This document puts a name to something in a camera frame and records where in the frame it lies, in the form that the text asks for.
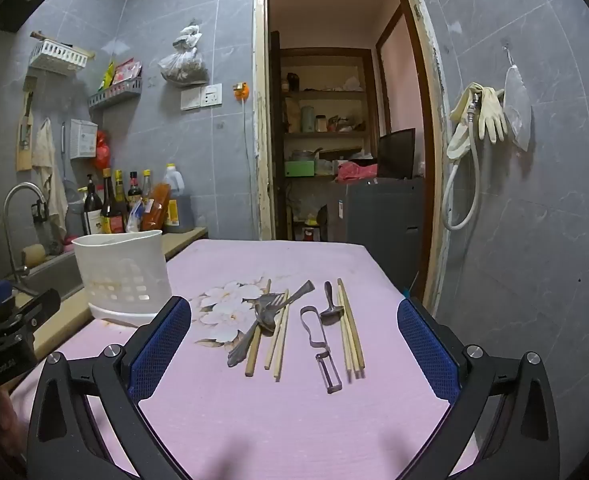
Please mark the hanging clear bag of dried goods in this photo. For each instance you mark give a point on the hanging clear bag of dried goods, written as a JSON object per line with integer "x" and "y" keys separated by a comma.
{"x": 182, "y": 67}

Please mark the white plastic utensil holder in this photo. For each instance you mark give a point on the white plastic utensil holder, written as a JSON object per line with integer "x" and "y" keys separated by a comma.
{"x": 119, "y": 270}

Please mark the pale wooden door frame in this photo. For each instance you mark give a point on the pale wooden door frame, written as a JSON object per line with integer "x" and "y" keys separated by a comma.
{"x": 262, "y": 110}

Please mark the short silver metal spoon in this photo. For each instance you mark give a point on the short silver metal spoon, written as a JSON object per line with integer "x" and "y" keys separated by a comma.
{"x": 332, "y": 316}

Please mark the beige sponge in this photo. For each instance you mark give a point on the beige sponge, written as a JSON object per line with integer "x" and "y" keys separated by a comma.
{"x": 34, "y": 255}

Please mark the grey wall rack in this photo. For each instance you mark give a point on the grey wall rack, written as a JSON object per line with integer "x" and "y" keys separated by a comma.
{"x": 117, "y": 92}

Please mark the yellow cap sauce bottle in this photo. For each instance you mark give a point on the yellow cap sauce bottle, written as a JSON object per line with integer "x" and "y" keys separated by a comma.
{"x": 120, "y": 187}

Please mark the white wall switch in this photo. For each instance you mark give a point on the white wall switch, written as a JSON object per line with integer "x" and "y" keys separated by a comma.
{"x": 191, "y": 99}

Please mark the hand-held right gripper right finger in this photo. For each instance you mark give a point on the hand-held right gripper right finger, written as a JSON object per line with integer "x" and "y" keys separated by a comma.
{"x": 427, "y": 350}

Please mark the dark bottle with white label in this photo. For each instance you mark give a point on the dark bottle with white label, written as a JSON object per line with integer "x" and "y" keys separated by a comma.
{"x": 93, "y": 215}

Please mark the red bottle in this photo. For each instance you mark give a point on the red bottle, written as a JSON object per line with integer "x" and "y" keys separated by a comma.
{"x": 308, "y": 235}

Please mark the orange food packet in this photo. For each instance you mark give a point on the orange food packet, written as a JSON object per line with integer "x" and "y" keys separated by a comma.
{"x": 154, "y": 210}

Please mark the yellow green snack packet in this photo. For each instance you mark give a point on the yellow green snack packet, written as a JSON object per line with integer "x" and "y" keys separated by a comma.
{"x": 108, "y": 76}

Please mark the white wall socket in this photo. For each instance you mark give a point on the white wall socket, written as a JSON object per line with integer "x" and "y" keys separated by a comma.
{"x": 211, "y": 95}

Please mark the beige hanging towel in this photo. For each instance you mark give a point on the beige hanging towel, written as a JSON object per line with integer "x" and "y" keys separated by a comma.
{"x": 47, "y": 150}

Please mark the thick wooden chopstick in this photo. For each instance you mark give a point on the thick wooden chopstick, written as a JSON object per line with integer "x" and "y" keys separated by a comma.
{"x": 257, "y": 332}

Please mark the green box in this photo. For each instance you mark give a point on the green box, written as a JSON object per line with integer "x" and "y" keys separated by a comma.
{"x": 299, "y": 169}

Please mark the person's left hand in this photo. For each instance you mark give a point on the person's left hand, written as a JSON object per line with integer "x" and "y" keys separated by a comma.
{"x": 5, "y": 412}

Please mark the dark small bottle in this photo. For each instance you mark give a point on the dark small bottle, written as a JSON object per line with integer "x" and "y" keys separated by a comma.
{"x": 293, "y": 82}

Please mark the blue white plastic bag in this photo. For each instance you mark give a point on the blue white plastic bag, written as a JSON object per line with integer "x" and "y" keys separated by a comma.
{"x": 134, "y": 220}

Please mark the clear yellow cap bottle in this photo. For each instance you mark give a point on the clear yellow cap bottle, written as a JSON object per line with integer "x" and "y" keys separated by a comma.
{"x": 147, "y": 182}

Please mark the metal kitchen faucet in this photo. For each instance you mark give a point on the metal kitchen faucet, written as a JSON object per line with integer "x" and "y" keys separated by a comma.
{"x": 22, "y": 186}

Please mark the pink floral table cloth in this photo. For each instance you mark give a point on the pink floral table cloth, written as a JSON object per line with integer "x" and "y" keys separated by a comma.
{"x": 299, "y": 425}

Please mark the white plastic wall basket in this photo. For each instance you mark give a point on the white plastic wall basket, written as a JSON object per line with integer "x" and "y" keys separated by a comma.
{"x": 57, "y": 57}

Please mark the long silver metal spoon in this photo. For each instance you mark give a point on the long silver metal spoon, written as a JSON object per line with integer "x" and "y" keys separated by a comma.
{"x": 299, "y": 291}

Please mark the pink red cloth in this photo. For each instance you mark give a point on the pink red cloth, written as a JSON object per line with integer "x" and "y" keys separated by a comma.
{"x": 357, "y": 172}

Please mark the large soy sauce bottle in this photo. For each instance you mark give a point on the large soy sauce bottle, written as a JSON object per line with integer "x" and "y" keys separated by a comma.
{"x": 110, "y": 215}

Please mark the dark vinegar bottle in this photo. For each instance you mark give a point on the dark vinegar bottle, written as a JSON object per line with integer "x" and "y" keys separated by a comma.
{"x": 134, "y": 190}

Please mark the wooden wall knife holder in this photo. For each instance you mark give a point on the wooden wall knife holder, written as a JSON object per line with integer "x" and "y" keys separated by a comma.
{"x": 24, "y": 152}

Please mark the metal vegetable peeler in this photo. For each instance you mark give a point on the metal vegetable peeler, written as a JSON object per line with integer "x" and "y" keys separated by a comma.
{"x": 319, "y": 356}

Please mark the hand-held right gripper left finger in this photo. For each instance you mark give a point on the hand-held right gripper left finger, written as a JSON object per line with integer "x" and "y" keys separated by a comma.
{"x": 159, "y": 345}

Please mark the white wall box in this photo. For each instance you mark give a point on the white wall box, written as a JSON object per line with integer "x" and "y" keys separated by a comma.
{"x": 82, "y": 140}

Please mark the brown paper bag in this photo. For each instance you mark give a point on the brown paper bag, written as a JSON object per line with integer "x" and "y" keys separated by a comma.
{"x": 293, "y": 115}

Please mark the white crumpled bag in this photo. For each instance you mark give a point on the white crumpled bag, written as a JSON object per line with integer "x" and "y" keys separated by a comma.
{"x": 353, "y": 85}

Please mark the silver metal fork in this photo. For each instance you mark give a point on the silver metal fork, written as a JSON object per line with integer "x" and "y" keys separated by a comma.
{"x": 237, "y": 355}

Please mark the plastic oil jug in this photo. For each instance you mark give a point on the plastic oil jug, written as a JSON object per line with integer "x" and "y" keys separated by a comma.
{"x": 182, "y": 210}

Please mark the pink dish scrubber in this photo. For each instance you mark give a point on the pink dish scrubber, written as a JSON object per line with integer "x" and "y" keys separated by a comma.
{"x": 68, "y": 246}

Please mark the green jar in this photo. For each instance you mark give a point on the green jar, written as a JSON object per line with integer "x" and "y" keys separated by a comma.
{"x": 308, "y": 120}

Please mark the grey cabinet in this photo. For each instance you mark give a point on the grey cabinet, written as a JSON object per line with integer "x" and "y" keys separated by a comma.
{"x": 379, "y": 220}

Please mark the metal pot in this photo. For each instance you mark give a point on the metal pot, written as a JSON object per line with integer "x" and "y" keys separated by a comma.
{"x": 302, "y": 155}

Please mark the dark wooden door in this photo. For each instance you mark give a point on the dark wooden door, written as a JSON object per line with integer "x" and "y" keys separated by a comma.
{"x": 276, "y": 135}

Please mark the hanging clear plastic bag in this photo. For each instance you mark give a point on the hanging clear plastic bag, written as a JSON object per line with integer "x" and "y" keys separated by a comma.
{"x": 518, "y": 105}

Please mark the cream rubber glove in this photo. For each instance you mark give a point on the cream rubber glove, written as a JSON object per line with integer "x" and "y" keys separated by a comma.
{"x": 491, "y": 115}
{"x": 462, "y": 105}

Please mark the brown wooden shelf unit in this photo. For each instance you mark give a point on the brown wooden shelf unit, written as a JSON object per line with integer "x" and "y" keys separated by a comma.
{"x": 324, "y": 94}

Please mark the black monitor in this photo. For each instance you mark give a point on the black monitor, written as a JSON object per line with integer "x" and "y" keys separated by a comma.
{"x": 397, "y": 152}

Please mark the red plastic bag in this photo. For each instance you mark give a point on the red plastic bag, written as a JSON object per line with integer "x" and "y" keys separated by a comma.
{"x": 103, "y": 152}

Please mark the red snack packet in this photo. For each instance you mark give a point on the red snack packet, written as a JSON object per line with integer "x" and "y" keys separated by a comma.
{"x": 127, "y": 72}

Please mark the small pale jar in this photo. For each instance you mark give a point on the small pale jar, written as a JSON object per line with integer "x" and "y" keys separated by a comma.
{"x": 321, "y": 124}

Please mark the clear wall hook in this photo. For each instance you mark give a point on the clear wall hook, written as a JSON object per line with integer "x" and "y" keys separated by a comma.
{"x": 117, "y": 47}

